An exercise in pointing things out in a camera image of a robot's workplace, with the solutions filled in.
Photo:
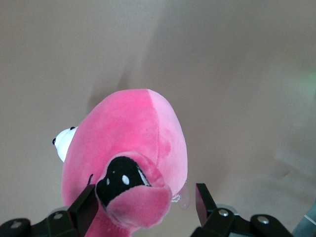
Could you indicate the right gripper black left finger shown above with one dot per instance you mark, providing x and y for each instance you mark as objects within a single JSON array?
[{"x": 79, "y": 214}]

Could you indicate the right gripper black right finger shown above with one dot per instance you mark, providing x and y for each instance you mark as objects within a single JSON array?
[{"x": 217, "y": 222}]

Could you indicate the round pink plush toy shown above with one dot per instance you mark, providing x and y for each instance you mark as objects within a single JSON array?
[{"x": 128, "y": 133}]

